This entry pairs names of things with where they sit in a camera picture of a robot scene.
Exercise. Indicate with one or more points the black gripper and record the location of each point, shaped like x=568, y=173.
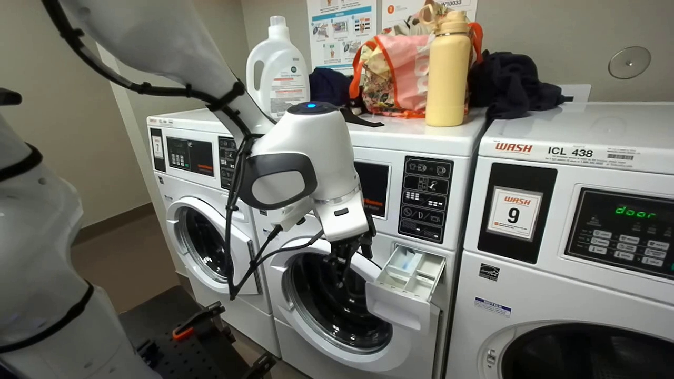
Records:
x=347, y=252

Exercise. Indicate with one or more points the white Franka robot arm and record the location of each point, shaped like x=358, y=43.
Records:
x=307, y=139

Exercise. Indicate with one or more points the white washing machine number eight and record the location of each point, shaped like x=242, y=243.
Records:
x=401, y=136

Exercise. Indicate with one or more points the white washing machine narrow card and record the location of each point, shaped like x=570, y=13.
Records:
x=181, y=185

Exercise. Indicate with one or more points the white washing machine number nine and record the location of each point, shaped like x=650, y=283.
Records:
x=548, y=294

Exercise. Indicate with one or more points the white detergent bottle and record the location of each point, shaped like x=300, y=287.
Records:
x=277, y=70

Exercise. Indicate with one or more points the round white washer door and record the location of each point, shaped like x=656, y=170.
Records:
x=581, y=359
x=329, y=319
x=202, y=244

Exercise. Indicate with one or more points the black payment button panel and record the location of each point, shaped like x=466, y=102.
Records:
x=225, y=163
x=423, y=200

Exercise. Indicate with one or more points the small black logo sticker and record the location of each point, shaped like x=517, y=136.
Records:
x=490, y=271

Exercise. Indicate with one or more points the blue text sticker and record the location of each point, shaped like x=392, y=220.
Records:
x=491, y=306

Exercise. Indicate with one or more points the black number nine card panel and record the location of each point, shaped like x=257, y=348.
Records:
x=517, y=211

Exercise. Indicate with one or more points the dark blue fabric item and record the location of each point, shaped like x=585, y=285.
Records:
x=329, y=84

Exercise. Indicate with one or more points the narrow black number card panel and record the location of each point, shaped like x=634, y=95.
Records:
x=158, y=147

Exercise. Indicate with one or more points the pale yellow water bottle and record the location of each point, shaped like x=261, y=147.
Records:
x=446, y=76

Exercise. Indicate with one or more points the instruction poster with pictograms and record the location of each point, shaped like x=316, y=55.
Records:
x=337, y=28

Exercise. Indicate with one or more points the dark navy clothing pile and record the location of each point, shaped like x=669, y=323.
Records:
x=512, y=84

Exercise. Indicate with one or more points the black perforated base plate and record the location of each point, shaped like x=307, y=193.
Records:
x=161, y=349

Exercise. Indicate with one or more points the white wall poster orange print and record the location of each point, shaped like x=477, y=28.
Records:
x=401, y=11

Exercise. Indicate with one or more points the round grey wall plate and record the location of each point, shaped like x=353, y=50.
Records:
x=628, y=61

